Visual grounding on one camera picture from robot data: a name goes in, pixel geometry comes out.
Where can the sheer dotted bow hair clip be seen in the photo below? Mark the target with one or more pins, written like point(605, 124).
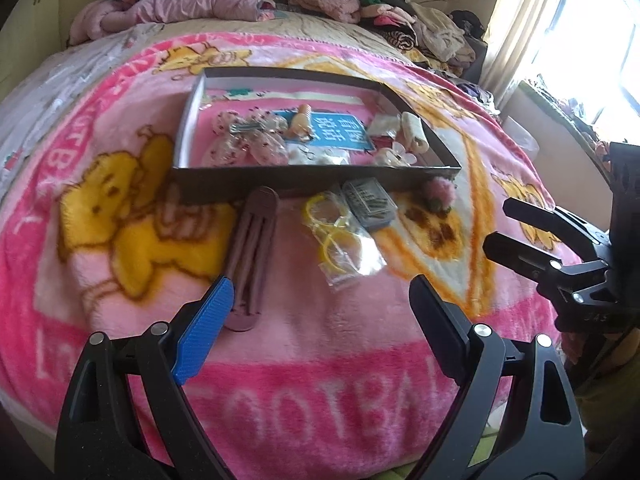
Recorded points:
point(270, 152)

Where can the cream lettered hair clip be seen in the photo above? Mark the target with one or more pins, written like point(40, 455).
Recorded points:
point(415, 132)

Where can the mauve plastic hair clip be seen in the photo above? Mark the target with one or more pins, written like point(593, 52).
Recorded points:
point(250, 240)

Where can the white flower hair clip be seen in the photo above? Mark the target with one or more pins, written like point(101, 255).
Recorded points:
point(395, 156)

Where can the small grey clear case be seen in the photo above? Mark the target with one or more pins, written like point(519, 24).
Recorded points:
point(370, 205)

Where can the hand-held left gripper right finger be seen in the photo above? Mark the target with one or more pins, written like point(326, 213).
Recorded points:
point(437, 320)

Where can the bright window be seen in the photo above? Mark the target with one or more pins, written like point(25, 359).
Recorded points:
point(590, 35)

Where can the green cloth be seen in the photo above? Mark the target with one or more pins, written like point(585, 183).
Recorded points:
point(482, 457)

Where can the small white packet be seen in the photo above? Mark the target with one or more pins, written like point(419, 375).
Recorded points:
point(385, 125)

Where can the clear earrings packet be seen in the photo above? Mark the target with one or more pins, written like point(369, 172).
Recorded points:
point(320, 156)

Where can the bag of yellow rings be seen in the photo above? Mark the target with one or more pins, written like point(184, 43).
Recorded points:
point(340, 250)

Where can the white plastic bag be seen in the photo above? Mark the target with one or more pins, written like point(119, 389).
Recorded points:
point(522, 137)

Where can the pink crumpled duvet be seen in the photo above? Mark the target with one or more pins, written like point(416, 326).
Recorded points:
point(175, 7)

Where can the pile of mixed clothes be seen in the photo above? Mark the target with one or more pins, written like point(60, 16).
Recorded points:
point(435, 35)

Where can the cream curtain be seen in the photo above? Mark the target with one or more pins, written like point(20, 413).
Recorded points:
point(525, 25)

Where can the pink knitted garment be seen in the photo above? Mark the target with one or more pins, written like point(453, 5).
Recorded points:
point(325, 5)

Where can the grey printed bed sheet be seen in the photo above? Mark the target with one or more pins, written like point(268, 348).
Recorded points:
point(50, 85)

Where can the pink printed fleece blanket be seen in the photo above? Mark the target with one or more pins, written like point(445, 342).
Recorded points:
point(325, 400)

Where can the shallow grey cardboard box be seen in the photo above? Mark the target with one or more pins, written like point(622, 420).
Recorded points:
point(250, 185)

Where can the beige quilted bedspread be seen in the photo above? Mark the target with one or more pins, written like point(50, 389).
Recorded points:
point(320, 30)

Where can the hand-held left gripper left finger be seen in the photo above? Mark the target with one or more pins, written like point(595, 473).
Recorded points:
point(205, 330)

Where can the pink booklet with teal label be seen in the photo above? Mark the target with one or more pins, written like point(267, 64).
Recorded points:
point(350, 125)

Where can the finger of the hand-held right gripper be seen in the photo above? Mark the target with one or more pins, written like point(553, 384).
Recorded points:
point(545, 220)
point(525, 257)

